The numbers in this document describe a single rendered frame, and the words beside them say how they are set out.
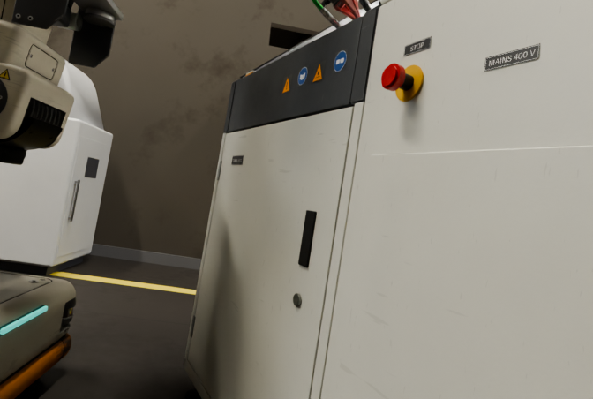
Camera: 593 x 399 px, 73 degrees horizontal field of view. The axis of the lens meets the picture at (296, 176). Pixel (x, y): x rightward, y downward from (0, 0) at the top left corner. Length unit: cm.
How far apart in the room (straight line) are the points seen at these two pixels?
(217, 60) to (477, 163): 295
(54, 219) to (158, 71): 139
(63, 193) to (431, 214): 224
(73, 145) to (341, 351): 213
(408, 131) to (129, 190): 285
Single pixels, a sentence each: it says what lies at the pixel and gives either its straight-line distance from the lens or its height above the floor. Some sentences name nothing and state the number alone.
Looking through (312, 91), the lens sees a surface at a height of 83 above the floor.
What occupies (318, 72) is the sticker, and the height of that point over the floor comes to 87.
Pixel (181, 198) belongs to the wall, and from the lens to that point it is 319.
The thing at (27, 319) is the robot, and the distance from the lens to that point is 116.
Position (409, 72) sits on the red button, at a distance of 61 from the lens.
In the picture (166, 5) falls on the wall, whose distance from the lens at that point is 353.
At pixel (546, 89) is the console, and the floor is 76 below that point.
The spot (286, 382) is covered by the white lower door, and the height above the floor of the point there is 30.
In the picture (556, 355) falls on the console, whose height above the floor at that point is 52.
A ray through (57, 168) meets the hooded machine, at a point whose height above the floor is 59.
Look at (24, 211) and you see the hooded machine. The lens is 264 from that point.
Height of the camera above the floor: 61
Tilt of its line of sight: 4 degrees up
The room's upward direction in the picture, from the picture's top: 9 degrees clockwise
